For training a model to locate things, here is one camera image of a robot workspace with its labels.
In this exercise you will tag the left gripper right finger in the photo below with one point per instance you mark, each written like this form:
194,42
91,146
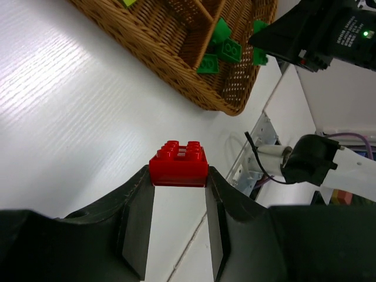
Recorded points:
250,242

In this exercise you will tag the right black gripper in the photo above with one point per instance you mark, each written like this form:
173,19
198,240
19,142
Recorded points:
313,33

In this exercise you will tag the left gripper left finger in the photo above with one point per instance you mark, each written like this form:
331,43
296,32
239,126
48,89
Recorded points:
107,240

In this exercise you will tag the dark green lego brick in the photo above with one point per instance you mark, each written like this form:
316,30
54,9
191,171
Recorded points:
230,51

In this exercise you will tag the green rounded lego brick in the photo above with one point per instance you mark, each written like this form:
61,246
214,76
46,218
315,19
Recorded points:
221,32

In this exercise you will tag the thin green lego plate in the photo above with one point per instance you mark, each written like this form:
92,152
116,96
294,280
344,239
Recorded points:
209,65

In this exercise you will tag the red lego base brick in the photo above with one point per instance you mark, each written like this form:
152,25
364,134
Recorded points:
179,166

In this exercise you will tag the lime lego brick stack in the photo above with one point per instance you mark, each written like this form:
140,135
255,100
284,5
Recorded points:
128,3

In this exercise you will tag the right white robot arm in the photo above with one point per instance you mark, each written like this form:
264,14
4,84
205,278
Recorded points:
320,161

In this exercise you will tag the wicker divided basket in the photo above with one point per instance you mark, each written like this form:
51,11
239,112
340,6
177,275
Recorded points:
171,38

